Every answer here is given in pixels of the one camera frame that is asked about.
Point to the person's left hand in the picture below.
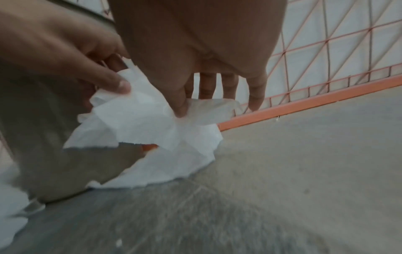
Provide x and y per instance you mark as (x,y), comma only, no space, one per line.
(47,39)

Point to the person's right hand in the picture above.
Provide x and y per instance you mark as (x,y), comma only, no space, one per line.
(201,32)

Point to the white tissue paper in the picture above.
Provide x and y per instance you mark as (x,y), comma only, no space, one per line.
(141,121)

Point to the grey metal bin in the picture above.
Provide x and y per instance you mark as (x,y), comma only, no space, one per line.
(47,139)

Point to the orange metal beam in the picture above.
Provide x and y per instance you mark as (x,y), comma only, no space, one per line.
(314,101)

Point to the torn white tissue sheet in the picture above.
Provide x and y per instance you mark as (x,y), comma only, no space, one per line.
(9,198)

